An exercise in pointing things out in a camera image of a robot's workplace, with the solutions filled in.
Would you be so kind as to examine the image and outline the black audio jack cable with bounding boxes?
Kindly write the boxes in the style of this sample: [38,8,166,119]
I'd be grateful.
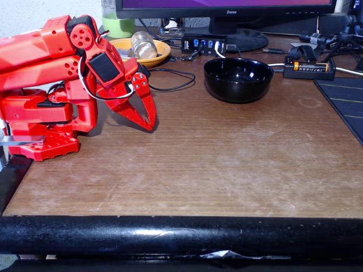
[251,47,289,55]

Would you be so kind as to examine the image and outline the black USB hub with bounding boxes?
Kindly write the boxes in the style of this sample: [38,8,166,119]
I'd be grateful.
[181,33,228,57]

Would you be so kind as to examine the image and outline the glass jar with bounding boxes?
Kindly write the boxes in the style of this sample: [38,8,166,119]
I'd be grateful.
[130,31,158,60]

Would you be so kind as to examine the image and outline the black tripod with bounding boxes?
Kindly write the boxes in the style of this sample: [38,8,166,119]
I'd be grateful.
[323,14,363,65]

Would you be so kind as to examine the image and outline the orange plate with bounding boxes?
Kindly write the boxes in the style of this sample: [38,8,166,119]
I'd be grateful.
[109,38,172,69]

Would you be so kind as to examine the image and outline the black speaker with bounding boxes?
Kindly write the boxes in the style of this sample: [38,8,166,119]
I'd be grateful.
[317,13,351,36]

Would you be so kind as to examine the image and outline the black table edge bar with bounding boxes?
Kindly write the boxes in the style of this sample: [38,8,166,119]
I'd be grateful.
[0,215,363,256]

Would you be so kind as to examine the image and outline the black flashlight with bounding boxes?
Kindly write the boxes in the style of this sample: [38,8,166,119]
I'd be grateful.
[299,30,345,48]

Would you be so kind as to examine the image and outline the black computer monitor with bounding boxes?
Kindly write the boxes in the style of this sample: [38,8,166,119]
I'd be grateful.
[115,0,338,53]

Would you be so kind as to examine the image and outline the white USB cable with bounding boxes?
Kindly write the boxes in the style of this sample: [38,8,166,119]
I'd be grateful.
[214,41,227,59]

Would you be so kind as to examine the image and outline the yellow and black battery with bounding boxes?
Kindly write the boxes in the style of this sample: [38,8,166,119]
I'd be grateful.
[293,61,330,72]

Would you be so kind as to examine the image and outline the black strap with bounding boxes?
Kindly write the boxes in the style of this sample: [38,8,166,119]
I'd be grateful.
[288,44,323,62]

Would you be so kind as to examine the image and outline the black battery charger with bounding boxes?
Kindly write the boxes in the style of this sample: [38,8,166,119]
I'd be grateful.
[283,56,336,80]

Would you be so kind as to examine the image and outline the black bowl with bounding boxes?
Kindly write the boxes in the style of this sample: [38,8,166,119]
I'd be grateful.
[203,57,275,104]

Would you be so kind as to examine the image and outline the black desk mat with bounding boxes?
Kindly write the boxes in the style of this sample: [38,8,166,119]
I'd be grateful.
[314,77,363,145]

